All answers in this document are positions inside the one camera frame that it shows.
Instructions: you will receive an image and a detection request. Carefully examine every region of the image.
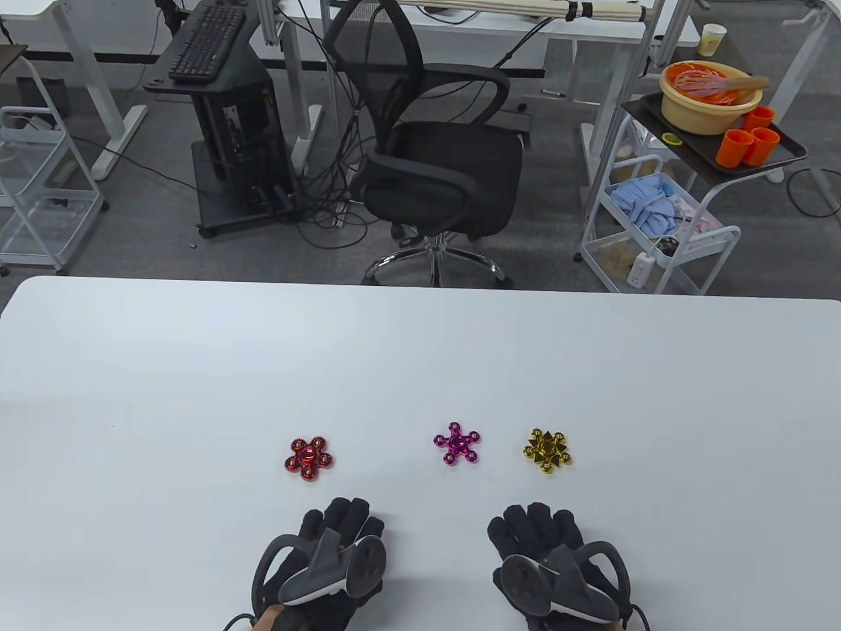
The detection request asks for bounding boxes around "person's left hand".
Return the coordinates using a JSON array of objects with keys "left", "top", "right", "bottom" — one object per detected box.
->
[{"left": 253, "top": 498, "right": 388, "bottom": 631}]

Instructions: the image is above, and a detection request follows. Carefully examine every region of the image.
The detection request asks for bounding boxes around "person's right hand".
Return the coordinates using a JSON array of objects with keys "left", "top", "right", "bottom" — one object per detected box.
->
[{"left": 488, "top": 503, "right": 635, "bottom": 631}]

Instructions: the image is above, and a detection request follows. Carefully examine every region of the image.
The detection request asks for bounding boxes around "black left glove controller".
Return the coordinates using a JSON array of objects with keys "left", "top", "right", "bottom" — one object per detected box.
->
[{"left": 252, "top": 531, "right": 388, "bottom": 609}]

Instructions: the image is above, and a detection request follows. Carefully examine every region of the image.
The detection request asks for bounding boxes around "black glove controller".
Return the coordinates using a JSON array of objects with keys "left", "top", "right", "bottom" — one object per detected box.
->
[
  {"left": 493, "top": 540, "right": 633, "bottom": 622},
  {"left": 252, "top": 531, "right": 388, "bottom": 609}
]

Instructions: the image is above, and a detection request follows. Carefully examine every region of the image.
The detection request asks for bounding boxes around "black right glove controller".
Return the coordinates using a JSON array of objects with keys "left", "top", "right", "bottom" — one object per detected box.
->
[{"left": 493, "top": 540, "right": 633, "bottom": 622}]

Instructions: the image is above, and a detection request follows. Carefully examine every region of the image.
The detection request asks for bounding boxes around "red fidget spinner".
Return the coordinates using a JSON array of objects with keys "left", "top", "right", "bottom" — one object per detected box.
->
[{"left": 284, "top": 436, "right": 334, "bottom": 482}]

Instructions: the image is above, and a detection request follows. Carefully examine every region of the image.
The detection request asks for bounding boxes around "gold fidget spinner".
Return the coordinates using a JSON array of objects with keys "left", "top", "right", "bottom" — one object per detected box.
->
[{"left": 523, "top": 428, "right": 573, "bottom": 473}]

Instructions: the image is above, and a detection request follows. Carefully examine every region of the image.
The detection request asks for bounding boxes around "pink fidget spinner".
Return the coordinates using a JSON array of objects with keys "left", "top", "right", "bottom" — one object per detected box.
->
[{"left": 433, "top": 422, "right": 482, "bottom": 465}]

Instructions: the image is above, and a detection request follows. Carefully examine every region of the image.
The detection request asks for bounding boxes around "white power strip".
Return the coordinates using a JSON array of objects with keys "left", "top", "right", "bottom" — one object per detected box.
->
[{"left": 627, "top": 252, "right": 658, "bottom": 290}]

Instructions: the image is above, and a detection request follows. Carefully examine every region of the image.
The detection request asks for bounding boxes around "light blue cloth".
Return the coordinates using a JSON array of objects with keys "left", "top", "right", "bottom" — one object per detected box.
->
[{"left": 610, "top": 176, "right": 677, "bottom": 239}]

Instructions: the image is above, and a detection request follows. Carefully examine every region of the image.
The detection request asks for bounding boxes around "black mesh office chair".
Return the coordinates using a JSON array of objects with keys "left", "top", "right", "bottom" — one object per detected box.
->
[{"left": 322, "top": 0, "right": 532, "bottom": 289}]

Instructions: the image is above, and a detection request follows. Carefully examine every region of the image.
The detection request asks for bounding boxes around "black computer cart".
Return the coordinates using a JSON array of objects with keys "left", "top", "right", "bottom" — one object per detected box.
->
[{"left": 143, "top": 0, "right": 309, "bottom": 239}]

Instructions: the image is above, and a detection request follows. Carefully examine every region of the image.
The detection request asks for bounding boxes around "dark brown tray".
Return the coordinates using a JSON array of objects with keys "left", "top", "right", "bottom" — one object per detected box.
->
[{"left": 621, "top": 92, "right": 809, "bottom": 186}]

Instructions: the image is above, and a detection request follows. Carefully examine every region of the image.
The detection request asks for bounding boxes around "beige mixing bowl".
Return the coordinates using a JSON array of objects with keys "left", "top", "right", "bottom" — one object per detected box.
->
[{"left": 660, "top": 61, "right": 764, "bottom": 136}]

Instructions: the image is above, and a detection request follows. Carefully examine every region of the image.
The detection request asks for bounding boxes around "white desk with beige roll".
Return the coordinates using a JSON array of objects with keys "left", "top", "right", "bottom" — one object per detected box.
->
[{"left": 250, "top": 0, "right": 704, "bottom": 178}]

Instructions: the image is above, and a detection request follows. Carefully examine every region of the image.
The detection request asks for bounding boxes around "black keyboard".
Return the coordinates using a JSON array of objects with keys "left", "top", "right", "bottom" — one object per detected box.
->
[{"left": 168, "top": 0, "right": 247, "bottom": 83}]

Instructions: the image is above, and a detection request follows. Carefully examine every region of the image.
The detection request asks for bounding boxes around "white desk with slanted leg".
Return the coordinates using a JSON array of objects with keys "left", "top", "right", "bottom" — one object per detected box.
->
[{"left": 0, "top": 0, "right": 148, "bottom": 181}]

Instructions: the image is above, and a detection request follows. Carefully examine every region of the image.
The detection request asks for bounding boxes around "beige rolled mat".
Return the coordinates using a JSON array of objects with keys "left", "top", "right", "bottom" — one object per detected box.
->
[{"left": 394, "top": 0, "right": 648, "bottom": 24}]

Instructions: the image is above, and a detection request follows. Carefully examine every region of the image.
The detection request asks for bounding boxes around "bundle of black cables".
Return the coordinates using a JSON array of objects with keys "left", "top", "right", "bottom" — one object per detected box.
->
[{"left": 279, "top": 7, "right": 401, "bottom": 250}]

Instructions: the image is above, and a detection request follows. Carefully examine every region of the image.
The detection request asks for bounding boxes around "white wire utility cart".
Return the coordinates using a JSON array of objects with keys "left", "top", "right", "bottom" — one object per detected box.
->
[{"left": 578, "top": 99, "right": 789, "bottom": 296}]

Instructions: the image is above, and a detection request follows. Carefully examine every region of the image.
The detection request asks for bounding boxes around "black floor cable loop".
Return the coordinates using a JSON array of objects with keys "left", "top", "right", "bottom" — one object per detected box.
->
[{"left": 786, "top": 168, "right": 841, "bottom": 218}]

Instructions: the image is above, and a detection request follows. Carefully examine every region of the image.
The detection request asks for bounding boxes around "white wire rack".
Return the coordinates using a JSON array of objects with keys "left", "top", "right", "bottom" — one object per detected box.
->
[{"left": 0, "top": 56, "right": 109, "bottom": 275}]

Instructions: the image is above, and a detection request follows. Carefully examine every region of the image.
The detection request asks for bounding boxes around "whisk with wooden handle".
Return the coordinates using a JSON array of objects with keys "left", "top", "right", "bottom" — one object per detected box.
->
[{"left": 673, "top": 68, "right": 771, "bottom": 101}]

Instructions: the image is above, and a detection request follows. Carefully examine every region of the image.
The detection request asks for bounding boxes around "white desk leg frame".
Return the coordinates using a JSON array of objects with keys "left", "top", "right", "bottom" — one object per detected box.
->
[{"left": 765, "top": 0, "right": 841, "bottom": 195}]

